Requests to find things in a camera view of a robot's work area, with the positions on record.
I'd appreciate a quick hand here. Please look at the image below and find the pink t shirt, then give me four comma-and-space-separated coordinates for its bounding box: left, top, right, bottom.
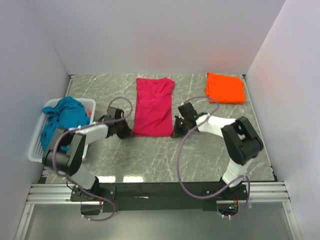
133, 77, 175, 137

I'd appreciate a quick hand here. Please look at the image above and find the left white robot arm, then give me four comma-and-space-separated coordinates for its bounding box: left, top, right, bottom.
42, 106, 133, 201

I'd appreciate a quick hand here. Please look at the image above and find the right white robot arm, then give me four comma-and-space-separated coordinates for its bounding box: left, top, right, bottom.
172, 102, 264, 200

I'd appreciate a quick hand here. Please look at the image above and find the peach cloth in basket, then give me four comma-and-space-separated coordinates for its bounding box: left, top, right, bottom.
84, 108, 92, 118

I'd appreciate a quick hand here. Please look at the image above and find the folded orange t shirt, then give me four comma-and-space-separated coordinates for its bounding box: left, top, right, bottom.
204, 72, 245, 105

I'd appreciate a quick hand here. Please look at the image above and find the blue t shirt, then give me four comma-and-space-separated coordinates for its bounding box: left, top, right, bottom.
40, 96, 91, 152

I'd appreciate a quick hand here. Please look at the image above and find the black base beam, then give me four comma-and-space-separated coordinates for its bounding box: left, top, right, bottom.
70, 182, 248, 215

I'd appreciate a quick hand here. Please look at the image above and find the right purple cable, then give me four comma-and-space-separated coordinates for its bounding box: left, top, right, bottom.
176, 96, 251, 219

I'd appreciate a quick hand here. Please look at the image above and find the purple cable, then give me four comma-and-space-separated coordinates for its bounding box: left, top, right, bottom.
52, 96, 134, 223
176, 96, 251, 219

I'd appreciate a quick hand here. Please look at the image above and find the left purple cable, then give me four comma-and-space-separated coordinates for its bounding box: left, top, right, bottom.
52, 96, 134, 223

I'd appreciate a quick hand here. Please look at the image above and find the aluminium frame rail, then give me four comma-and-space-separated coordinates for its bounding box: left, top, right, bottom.
15, 182, 303, 240

